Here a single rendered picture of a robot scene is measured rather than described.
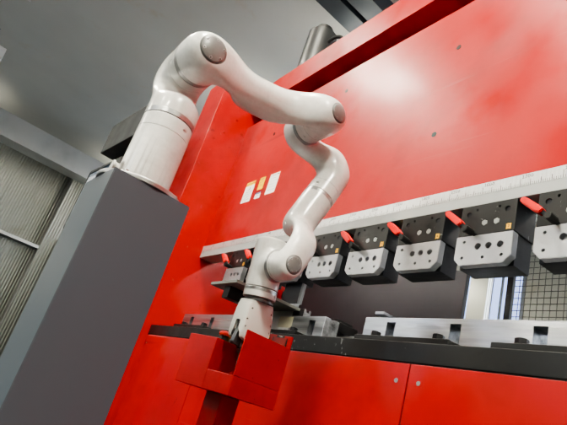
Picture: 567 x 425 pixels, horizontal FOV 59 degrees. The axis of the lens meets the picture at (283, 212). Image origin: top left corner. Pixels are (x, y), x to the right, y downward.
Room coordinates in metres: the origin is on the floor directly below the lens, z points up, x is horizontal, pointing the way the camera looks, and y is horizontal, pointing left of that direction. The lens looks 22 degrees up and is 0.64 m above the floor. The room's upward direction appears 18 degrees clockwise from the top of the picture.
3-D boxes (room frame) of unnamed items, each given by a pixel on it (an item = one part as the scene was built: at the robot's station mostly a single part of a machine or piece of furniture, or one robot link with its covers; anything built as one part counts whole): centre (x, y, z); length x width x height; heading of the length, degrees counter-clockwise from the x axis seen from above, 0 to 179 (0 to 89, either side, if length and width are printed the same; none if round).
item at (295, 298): (1.77, -0.12, 1.05); 0.10 x 0.02 x 0.10; 30
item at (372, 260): (1.44, -0.31, 1.18); 0.15 x 0.09 x 0.17; 30
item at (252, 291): (1.25, -0.01, 0.91); 0.09 x 0.08 x 0.03; 133
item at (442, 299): (2.23, -0.45, 1.12); 1.13 x 0.02 x 0.44; 30
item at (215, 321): (2.24, 0.15, 0.92); 0.50 x 0.06 x 0.10; 30
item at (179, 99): (1.08, 0.34, 1.30); 0.19 x 0.12 x 0.24; 30
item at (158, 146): (1.05, 0.32, 1.09); 0.19 x 0.19 x 0.18
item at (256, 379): (1.31, 0.01, 0.75); 0.20 x 0.16 x 0.18; 43
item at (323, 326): (1.72, -0.15, 0.92); 0.39 x 0.06 x 0.10; 30
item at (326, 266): (1.62, -0.21, 1.18); 0.15 x 0.09 x 0.17; 30
